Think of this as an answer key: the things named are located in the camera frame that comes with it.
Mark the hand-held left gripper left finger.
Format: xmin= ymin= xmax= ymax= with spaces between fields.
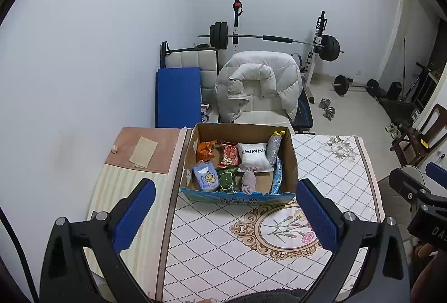
xmin=39 ymin=178 xmax=156 ymax=303

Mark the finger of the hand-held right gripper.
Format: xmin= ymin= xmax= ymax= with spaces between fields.
xmin=425 ymin=161 xmax=447 ymax=187
xmin=389 ymin=167 xmax=432 ymax=201

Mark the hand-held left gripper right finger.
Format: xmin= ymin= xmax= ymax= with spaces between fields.
xmin=296 ymin=179 xmax=410 ymax=303

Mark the blue patterned packet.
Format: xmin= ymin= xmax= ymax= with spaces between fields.
xmin=270 ymin=158 xmax=283 ymax=194

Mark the grey pink sock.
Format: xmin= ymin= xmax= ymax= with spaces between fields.
xmin=239 ymin=167 xmax=267 ymax=195

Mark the cardboard box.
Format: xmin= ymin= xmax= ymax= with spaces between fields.
xmin=180 ymin=122 xmax=299 ymax=207

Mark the blue tissue pack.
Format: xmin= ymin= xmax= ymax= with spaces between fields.
xmin=191 ymin=161 xmax=219 ymax=193

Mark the clear pouch of silver beads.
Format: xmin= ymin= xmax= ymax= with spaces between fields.
xmin=265 ymin=130 xmax=286 ymax=167

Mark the white soft pouch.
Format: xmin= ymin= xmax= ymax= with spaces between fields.
xmin=237 ymin=142 xmax=275 ymax=173

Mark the orange snack packet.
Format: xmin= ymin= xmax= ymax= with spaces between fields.
xmin=196 ymin=140 xmax=218 ymax=163

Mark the green snack packet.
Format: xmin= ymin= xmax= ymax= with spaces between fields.
xmin=217 ymin=167 xmax=240 ymax=193

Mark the red snack packet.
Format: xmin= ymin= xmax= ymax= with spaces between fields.
xmin=217 ymin=143 xmax=242 ymax=169

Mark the person's right forearm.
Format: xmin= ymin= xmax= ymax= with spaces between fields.
xmin=410 ymin=254 xmax=447 ymax=303

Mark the person's right hand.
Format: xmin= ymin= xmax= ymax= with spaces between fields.
xmin=417 ymin=243 xmax=436 ymax=258

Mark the grey round chair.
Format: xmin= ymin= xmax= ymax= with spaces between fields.
xmin=399 ymin=165 xmax=430 ymax=189

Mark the pink and beige striped cloth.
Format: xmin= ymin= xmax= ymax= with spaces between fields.
xmin=87 ymin=126 xmax=191 ymax=303

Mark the dark wooden chair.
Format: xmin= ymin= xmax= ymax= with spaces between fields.
xmin=389 ymin=103 xmax=447 ymax=167

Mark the flat cardboard piece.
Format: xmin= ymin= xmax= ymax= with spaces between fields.
xmin=130 ymin=136 xmax=159 ymax=169

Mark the black floor mat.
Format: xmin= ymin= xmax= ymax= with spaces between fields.
xmin=379 ymin=97 xmax=420 ymax=122

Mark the black kick scooter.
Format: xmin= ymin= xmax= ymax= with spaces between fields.
xmin=401 ymin=62 xmax=434 ymax=105

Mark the black bag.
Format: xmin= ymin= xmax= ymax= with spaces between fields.
xmin=387 ymin=81 xmax=402 ymax=101

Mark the person's dark fleece clothing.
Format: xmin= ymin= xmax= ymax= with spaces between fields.
xmin=237 ymin=287 xmax=308 ymax=303

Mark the dark blue weight bench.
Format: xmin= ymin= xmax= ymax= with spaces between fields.
xmin=291 ymin=88 xmax=315 ymax=134

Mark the short barbell with black plates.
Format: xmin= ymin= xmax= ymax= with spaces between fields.
xmin=332 ymin=75 xmax=381 ymax=96

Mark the white padded chair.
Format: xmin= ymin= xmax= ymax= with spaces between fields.
xmin=233 ymin=110 xmax=293 ymax=132

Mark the thin black pole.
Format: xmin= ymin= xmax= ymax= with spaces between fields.
xmin=401 ymin=37 xmax=408 ymax=91

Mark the blue folded mat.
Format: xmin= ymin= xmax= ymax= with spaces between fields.
xmin=155 ymin=67 xmax=203 ymax=129

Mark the white puffer jacket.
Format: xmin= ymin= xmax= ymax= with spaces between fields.
xmin=214 ymin=51 xmax=304 ymax=124

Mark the white squat rack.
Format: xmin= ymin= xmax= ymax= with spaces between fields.
xmin=230 ymin=0 xmax=328 ymax=105

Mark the white quilted chair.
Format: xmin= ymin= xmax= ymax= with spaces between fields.
xmin=165 ymin=48 xmax=219 ymax=89

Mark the long barbell with black plates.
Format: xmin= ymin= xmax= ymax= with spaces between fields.
xmin=198 ymin=22 xmax=344 ymax=63

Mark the white door frame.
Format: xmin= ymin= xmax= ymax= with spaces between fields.
xmin=379 ymin=0 xmax=445 ymax=108

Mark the black metal frame bar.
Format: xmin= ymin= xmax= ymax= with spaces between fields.
xmin=160 ymin=41 xmax=218 ymax=68

